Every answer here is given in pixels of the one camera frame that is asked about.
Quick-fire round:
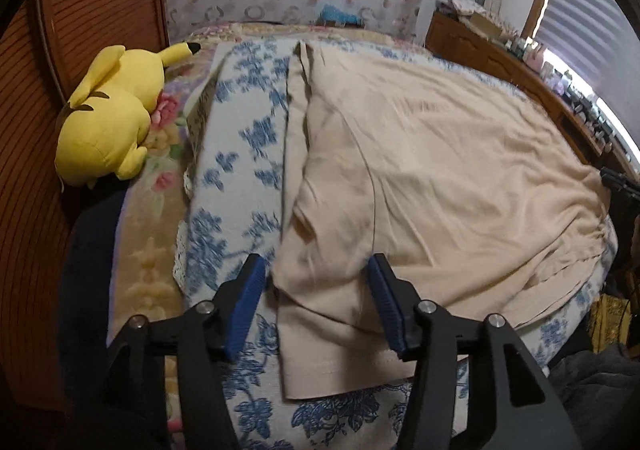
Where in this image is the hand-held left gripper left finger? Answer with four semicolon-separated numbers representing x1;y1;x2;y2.
97;253;268;450

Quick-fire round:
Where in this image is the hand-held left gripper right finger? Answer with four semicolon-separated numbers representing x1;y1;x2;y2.
364;253;585;450

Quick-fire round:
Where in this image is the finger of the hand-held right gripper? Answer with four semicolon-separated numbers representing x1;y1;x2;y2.
599;166;640;217

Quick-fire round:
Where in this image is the beige t-shirt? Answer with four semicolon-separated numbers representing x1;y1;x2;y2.
272;40;619;403

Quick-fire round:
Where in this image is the row of small bottles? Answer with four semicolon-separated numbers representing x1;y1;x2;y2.
504;34;632;152

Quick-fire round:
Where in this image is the yellow patterned cloth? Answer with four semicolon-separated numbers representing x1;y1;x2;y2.
589;294;633;352

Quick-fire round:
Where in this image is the blue floral white cloth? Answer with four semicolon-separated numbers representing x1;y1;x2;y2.
170;34;613;450

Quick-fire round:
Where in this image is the dark blue bed sheet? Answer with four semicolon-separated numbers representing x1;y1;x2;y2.
56;189;128;413

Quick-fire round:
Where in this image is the window blind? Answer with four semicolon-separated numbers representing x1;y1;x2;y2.
534;0;640;133

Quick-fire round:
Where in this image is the wooden dresser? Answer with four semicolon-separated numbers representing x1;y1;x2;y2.
425;10;640;172

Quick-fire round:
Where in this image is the cardboard box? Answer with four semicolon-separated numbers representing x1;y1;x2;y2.
467;10;507;39

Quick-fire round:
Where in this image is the dark grey cloth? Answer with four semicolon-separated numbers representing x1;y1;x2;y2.
547;349;640;450

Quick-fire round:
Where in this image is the yellow plush toy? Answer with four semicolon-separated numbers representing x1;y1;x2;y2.
54;41;202;189

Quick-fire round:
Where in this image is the patterned folded cloth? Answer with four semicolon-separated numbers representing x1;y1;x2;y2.
436;0;482;15

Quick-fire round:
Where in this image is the light blue item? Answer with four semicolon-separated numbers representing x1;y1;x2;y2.
319;4;363;27

